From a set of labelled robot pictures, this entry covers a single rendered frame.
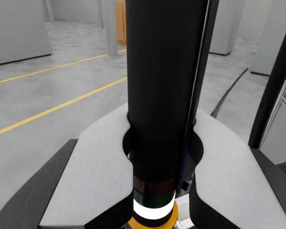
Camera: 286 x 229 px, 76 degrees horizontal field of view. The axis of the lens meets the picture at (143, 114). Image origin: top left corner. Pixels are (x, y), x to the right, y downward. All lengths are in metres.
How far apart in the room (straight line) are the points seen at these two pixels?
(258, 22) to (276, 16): 6.75
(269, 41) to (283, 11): 0.63
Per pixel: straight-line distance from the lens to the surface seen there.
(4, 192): 2.26
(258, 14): 12.24
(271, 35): 5.54
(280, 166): 0.26
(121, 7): 8.47
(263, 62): 5.64
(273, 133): 1.66
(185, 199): 0.21
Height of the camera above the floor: 1.54
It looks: 31 degrees down
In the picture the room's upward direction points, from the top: 1 degrees clockwise
